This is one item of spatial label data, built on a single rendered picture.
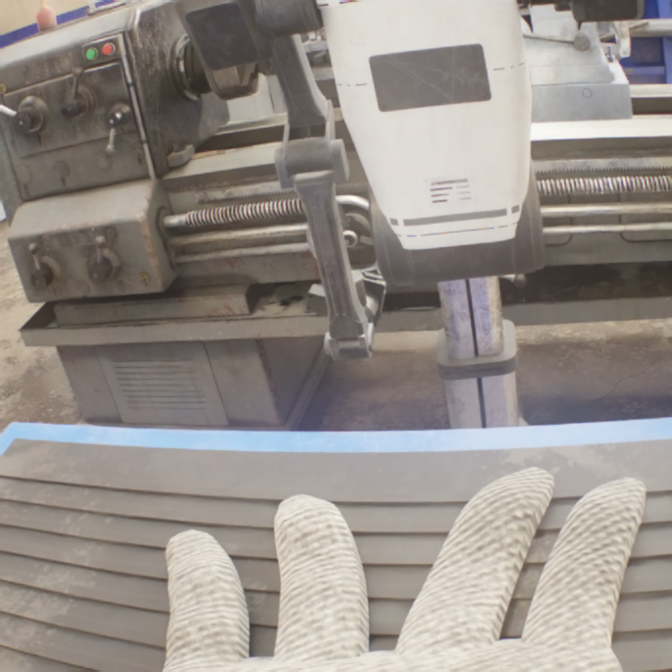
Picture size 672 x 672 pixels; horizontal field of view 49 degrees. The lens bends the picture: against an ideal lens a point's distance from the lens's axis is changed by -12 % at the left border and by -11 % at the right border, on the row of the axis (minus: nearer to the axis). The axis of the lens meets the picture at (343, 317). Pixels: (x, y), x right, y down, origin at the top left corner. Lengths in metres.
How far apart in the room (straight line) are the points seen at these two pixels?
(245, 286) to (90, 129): 0.65
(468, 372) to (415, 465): 0.87
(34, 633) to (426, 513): 0.11
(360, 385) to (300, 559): 2.43
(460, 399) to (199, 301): 1.32
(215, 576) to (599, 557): 0.09
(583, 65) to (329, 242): 0.94
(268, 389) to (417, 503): 2.16
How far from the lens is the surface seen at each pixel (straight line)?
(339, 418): 2.48
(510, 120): 0.92
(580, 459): 0.23
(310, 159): 1.29
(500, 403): 1.13
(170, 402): 2.55
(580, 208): 1.95
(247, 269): 2.28
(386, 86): 0.91
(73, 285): 2.36
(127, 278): 2.25
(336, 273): 1.39
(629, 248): 2.09
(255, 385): 2.38
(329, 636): 0.17
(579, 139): 1.96
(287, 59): 1.22
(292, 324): 2.10
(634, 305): 1.97
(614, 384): 2.46
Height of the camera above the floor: 1.40
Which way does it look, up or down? 28 degrees down
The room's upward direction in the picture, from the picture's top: 12 degrees counter-clockwise
